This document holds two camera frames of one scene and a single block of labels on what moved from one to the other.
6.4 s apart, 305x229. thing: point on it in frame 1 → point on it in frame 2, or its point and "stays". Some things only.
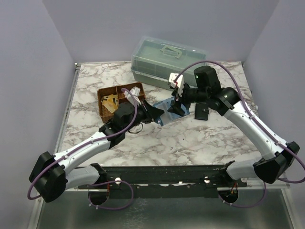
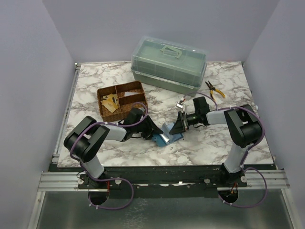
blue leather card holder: (167, 116) → (166, 138)
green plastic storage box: (153, 59) stays
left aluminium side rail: (76, 68) stays
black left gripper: (154, 114) → (151, 129)
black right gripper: (176, 109) → (179, 127)
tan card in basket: (111, 102) stays
